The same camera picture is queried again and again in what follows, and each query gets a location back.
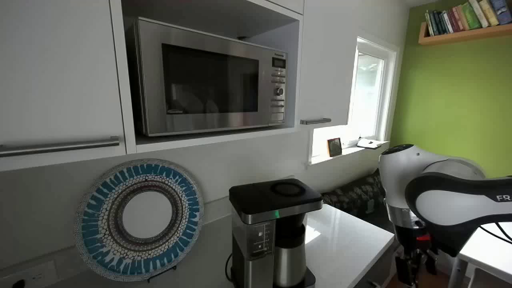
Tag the dark patterned cushion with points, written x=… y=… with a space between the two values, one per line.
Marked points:
x=356 y=194

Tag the window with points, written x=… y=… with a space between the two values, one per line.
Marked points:
x=370 y=96

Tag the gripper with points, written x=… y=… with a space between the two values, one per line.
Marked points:
x=408 y=242

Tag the black silver coffee maker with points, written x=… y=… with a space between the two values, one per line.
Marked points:
x=256 y=200

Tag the flat white device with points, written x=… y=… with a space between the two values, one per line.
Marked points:
x=368 y=143

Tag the small dark picture frame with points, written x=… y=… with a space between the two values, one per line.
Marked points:
x=334 y=147

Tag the microwave door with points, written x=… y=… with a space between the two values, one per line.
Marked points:
x=208 y=80

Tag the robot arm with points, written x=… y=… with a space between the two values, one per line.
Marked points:
x=448 y=204

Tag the white wall socket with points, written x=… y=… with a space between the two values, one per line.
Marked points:
x=36 y=276

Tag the narrow white cabinet door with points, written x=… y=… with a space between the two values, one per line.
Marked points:
x=328 y=60

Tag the blue white decorative plate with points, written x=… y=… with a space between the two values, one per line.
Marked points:
x=100 y=224

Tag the white table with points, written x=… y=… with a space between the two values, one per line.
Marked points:
x=488 y=252

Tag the row of books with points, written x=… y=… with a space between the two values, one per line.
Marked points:
x=468 y=16

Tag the stainless steel microwave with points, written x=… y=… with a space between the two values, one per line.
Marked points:
x=208 y=80

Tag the white wall cabinet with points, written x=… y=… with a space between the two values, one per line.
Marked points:
x=60 y=80

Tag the large white cabinet door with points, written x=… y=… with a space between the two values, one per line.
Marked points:
x=56 y=72

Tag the wooden wall shelf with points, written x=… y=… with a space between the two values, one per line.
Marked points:
x=464 y=36

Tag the steel coffee carafe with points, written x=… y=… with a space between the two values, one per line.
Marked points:
x=290 y=260

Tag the microwave knob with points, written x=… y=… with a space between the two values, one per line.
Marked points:
x=278 y=91

